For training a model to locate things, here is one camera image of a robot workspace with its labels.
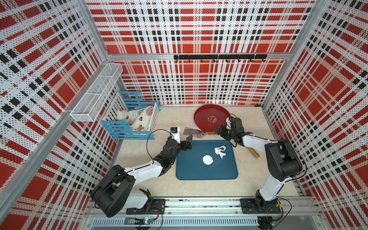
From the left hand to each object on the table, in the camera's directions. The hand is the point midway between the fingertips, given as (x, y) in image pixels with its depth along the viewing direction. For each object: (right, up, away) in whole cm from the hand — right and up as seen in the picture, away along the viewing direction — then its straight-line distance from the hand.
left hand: (187, 134), depth 86 cm
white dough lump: (+20, -12, +7) cm, 24 cm away
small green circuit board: (-19, -41, -17) cm, 48 cm away
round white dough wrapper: (+13, -17, +5) cm, 22 cm away
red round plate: (+15, +10, +27) cm, 33 cm away
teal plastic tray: (+2, -19, +1) cm, 19 cm away
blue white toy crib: (-48, +2, +13) cm, 50 cm away
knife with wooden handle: (+7, -1, +21) cm, 23 cm away
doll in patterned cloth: (-36, +9, +18) cm, 42 cm away
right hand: (+21, +2, +9) cm, 23 cm away
